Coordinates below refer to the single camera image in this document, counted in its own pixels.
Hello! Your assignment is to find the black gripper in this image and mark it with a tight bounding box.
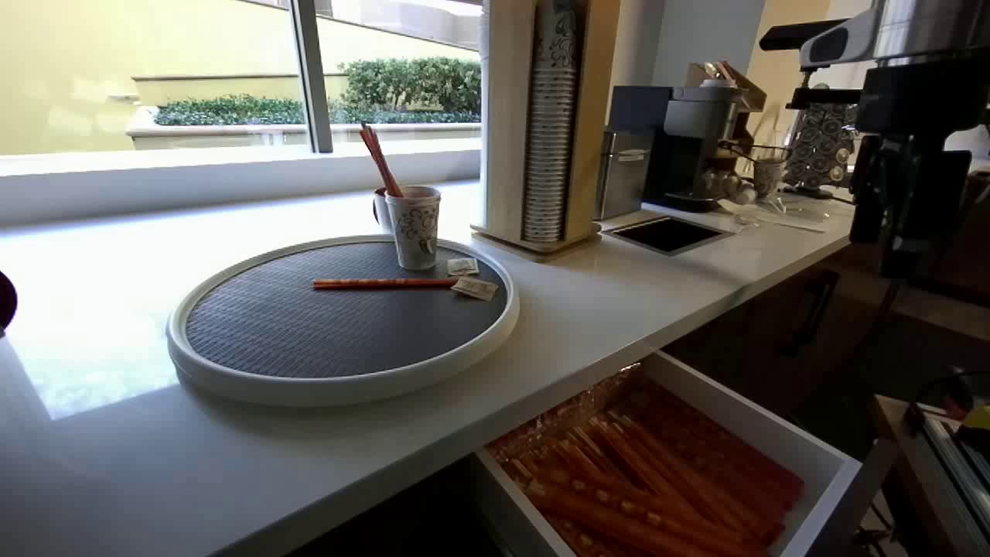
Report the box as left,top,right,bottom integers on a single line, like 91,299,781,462
852,135,976,283

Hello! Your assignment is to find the small beige square sachet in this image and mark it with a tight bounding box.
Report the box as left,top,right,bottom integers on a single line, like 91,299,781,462
448,273,501,302

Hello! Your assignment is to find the pile of orange sachets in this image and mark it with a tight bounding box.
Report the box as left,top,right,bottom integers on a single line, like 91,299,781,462
490,367,807,557

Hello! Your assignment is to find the round white-rimmed grey tray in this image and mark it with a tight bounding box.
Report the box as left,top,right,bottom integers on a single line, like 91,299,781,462
164,232,523,413

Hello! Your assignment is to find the patterned cup holder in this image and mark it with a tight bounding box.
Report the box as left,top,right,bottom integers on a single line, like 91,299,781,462
784,103,861,198

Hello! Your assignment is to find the glass jar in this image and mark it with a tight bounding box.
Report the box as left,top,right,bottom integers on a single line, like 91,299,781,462
752,144,791,204

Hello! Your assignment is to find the black coffee machine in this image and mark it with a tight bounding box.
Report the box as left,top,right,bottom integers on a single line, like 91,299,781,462
645,88,766,217

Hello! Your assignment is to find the flat black white scale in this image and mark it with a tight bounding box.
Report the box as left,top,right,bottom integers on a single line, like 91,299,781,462
617,214,725,257

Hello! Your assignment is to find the equipment cart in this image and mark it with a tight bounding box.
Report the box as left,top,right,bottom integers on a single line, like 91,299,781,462
874,367,990,557

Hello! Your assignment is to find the grey metal appliance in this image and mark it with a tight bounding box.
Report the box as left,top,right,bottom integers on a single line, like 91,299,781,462
598,83,676,222

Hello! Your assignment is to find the white open drawer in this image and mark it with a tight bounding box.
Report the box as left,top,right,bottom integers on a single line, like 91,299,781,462
474,349,868,557

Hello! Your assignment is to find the wooden cup dispenser stand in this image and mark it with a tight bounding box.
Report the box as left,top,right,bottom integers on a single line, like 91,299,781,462
474,0,625,257

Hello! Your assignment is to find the clear glass cup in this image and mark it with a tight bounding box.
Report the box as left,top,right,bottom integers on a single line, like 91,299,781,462
369,184,446,275

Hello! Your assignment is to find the green hedge outside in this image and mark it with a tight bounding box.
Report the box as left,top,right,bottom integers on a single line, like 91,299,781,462
151,57,482,130

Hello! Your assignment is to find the orange stick sachet in cup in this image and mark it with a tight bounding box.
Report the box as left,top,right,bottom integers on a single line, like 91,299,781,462
356,121,406,200

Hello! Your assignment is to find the long orange stick sachet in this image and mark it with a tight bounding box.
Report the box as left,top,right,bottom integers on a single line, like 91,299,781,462
310,273,462,295

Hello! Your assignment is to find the dark round object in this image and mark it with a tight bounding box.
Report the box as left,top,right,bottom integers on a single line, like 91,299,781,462
0,270,23,336

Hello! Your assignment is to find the black camera stand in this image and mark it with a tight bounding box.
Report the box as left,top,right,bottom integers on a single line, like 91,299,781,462
785,49,864,116

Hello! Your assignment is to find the dark cabinet door handle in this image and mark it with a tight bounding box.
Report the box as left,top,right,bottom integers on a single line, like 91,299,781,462
781,270,842,362

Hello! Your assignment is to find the black stereo camera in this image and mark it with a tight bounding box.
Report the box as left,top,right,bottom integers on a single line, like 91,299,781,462
757,19,848,57

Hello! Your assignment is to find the grey window frame post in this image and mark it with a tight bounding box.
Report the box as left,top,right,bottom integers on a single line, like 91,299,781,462
289,0,336,157

